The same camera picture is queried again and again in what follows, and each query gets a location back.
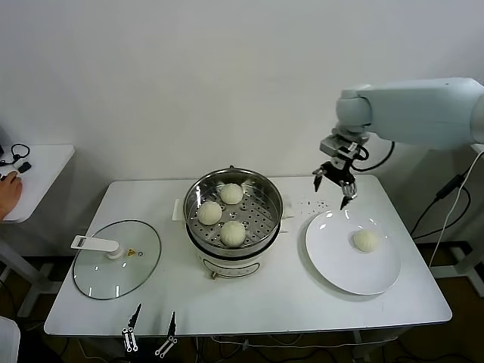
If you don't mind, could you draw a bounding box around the white steamed baozi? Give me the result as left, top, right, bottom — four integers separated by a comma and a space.
219, 221, 247, 247
197, 201, 223, 225
352, 229, 382, 253
220, 183, 244, 206

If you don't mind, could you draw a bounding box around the white person clothing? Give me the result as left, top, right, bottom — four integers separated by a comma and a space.
0, 316, 20, 363

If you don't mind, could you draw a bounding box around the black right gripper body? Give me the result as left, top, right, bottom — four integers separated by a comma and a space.
321, 158, 355, 185

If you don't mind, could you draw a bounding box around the stainless steel steamer basket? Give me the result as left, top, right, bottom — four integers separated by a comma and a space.
184, 169, 284, 255

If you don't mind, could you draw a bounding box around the white rounded side table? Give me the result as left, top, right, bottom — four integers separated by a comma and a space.
0, 144, 76, 318

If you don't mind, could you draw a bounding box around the white electric cooker pot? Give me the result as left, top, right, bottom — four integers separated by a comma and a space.
172, 165, 295, 281

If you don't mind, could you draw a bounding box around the bare person hand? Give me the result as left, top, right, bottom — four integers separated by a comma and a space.
0, 170, 23, 221

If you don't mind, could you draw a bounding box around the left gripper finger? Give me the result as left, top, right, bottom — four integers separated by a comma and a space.
154, 310, 178, 358
121, 302, 143, 352

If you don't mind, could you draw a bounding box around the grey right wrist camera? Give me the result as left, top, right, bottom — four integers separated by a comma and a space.
319, 132, 356, 157

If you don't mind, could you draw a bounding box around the white desk with legs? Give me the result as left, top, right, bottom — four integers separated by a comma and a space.
415, 143, 484, 294

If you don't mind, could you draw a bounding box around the glass lid white handle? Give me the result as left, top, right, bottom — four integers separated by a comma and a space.
73, 219, 163, 300

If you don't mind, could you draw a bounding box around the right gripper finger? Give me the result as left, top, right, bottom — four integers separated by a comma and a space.
312, 166, 327, 193
339, 179, 358, 211

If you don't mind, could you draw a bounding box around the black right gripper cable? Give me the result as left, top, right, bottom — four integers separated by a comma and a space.
351, 140, 396, 174

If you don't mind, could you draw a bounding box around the thin white floor cable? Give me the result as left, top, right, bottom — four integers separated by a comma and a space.
211, 335, 356, 348

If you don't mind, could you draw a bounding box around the white round plate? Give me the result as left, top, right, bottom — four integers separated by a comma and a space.
305, 209, 402, 296

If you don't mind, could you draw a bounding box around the black headset with cable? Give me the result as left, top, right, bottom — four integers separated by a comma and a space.
0, 143, 31, 169

